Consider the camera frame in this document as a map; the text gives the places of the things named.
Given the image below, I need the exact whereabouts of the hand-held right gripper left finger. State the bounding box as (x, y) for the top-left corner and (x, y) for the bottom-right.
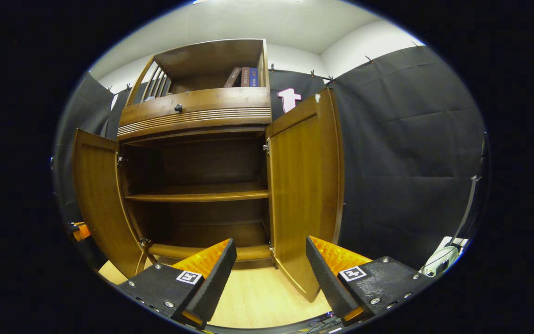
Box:
(118, 238), (238, 330)

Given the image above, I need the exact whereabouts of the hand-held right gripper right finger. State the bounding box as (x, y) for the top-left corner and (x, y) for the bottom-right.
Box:
(305, 236), (434, 325)

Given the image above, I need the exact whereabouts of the wooden shoe cabinet door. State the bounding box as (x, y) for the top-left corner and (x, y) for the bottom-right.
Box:
(71, 128), (154, 279)
(266, 87), (345, 303)

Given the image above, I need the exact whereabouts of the wooden double-door shoe cabinet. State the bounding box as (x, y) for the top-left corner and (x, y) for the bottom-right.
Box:
(71, 39), (345, 303)

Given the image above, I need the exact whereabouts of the wooden inner cabinet shelf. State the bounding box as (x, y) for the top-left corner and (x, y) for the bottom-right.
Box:
(125, 183), (270, 203)

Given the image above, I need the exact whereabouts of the white device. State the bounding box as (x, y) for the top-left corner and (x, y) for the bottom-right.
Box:
(419, 237), (469, 278)

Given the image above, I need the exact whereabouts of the black backdrop cloth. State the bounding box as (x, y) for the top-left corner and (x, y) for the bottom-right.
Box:
(53, 44), (488, 270)

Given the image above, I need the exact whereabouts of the wooden drawer with black knob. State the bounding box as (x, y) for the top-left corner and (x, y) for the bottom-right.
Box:
(119, 87), (272, 128)

